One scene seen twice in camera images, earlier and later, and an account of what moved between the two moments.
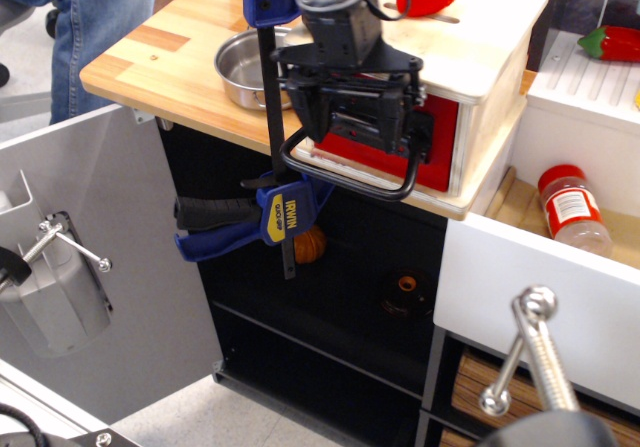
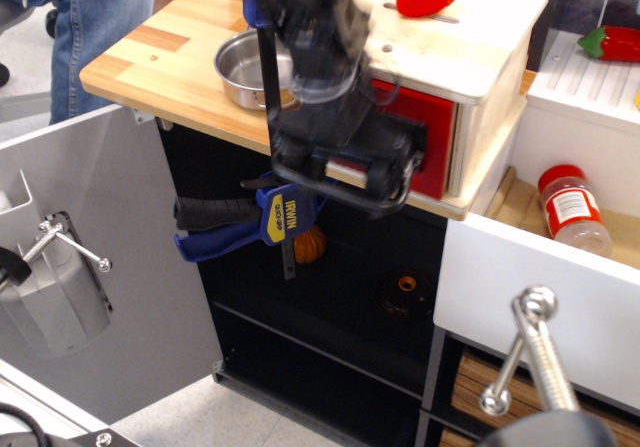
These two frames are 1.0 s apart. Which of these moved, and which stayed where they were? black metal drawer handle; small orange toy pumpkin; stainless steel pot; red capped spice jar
Moved: black metal drawer handle
Stayed: small orange toy pumpkin; red capped spice jar; stainless steel pot
